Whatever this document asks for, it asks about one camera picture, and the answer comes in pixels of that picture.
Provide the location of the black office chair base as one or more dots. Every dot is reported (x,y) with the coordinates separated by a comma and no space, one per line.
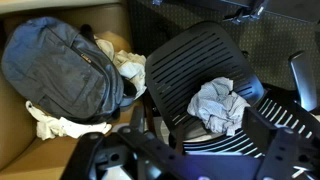
(245,11)

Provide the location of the white bunched crumpled cloth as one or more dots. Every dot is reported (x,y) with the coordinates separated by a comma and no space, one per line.
(131,68)

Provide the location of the black chair armrest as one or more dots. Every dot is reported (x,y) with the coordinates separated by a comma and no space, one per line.
(302,80)

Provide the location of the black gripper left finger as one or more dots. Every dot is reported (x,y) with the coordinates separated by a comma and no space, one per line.
(151,155)

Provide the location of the white flat crumpled cloth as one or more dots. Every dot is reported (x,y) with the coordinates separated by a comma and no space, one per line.
(63,128)

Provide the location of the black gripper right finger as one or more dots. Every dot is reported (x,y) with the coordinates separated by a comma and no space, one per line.
(273,146)

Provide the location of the blue white striped shirt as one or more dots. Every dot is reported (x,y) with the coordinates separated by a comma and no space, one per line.
(218,105)

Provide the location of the blue grey backpack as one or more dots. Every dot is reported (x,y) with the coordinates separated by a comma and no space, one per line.
(63,70)

